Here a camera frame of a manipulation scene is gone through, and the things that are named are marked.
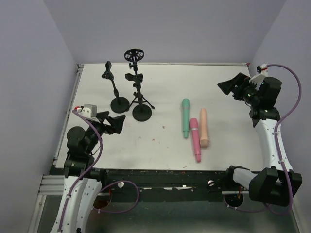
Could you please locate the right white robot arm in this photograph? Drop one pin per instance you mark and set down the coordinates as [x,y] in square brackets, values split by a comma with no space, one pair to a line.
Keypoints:
[277,183]

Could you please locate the black round-base mic stand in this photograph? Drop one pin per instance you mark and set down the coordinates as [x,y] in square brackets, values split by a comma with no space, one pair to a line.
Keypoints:
[118,104]

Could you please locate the black clip mic stand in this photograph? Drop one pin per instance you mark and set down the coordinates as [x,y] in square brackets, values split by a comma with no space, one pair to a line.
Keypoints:
[143,111]

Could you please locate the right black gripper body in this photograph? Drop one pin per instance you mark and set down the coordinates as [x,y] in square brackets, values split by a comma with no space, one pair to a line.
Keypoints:
[240,88]

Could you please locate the black front mounting rail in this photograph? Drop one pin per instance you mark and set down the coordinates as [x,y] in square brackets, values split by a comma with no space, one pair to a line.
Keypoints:
[128,185]

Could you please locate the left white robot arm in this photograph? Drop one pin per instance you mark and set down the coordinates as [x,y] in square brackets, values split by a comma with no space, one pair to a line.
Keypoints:
[81,182]

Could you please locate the green microphone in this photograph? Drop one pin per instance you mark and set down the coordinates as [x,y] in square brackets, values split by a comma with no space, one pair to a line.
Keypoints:
[185,117]

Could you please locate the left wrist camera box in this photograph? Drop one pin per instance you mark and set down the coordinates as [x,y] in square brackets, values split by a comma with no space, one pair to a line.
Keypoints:
[88,111]

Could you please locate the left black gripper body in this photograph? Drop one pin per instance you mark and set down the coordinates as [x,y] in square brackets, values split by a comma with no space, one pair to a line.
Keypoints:
[104,124]

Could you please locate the black tripod shock-mount stand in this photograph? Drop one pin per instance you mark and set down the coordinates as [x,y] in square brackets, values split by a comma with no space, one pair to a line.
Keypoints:
[133,56]

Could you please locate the peach microphone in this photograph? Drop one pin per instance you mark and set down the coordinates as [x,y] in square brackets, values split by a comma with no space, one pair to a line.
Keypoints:
[204,138]

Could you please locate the pink microphone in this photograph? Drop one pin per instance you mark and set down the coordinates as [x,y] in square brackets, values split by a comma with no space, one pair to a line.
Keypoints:
[195,139]

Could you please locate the aluminium frame left rail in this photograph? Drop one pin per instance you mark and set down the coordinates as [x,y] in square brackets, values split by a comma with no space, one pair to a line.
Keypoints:
[68,111]

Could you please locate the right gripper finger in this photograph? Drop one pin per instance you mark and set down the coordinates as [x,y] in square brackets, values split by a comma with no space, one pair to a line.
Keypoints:
[238,83]
[226,87]

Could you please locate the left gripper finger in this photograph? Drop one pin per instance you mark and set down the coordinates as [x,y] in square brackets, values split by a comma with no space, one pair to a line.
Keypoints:
[115,124]
[101,116]

